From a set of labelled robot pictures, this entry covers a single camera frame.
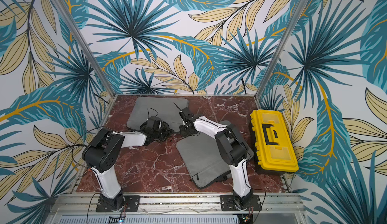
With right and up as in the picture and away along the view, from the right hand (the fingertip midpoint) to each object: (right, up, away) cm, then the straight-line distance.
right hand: (185, 132), depth 96 cm
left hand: (-7, +1, 0) cm, 7 cm away
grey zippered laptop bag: (-14, +15, +17) cm, 27 cm away
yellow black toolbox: (+45, -5, -22) cm, 51 cm away
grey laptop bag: (+12, -15, -9) cm, 21 cm away
